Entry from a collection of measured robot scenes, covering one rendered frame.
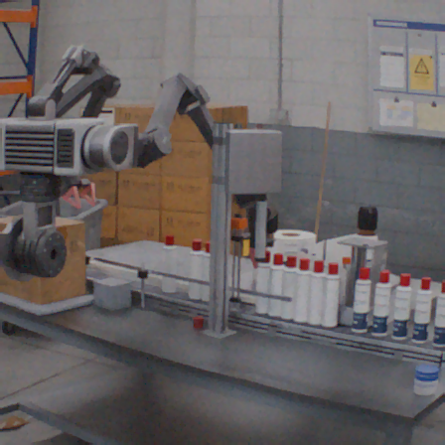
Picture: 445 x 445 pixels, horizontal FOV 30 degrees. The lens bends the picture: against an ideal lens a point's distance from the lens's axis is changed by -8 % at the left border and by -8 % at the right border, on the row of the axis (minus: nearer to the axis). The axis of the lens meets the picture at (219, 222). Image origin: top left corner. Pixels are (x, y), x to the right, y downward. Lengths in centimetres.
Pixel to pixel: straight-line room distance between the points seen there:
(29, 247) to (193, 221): 392
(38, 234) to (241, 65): 538
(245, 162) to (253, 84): 500
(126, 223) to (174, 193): 46
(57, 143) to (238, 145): 60
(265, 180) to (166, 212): 375
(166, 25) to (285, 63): 124
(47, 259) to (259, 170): 71
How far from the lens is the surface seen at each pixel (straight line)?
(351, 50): 735
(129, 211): 658
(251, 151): 270
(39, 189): 249
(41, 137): 245
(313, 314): 277
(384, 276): 263
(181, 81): 281
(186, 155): 633
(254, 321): 288
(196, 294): 305
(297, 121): 753
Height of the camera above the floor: 166
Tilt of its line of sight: 10 degrees down
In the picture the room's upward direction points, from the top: 1 degrees clockwise
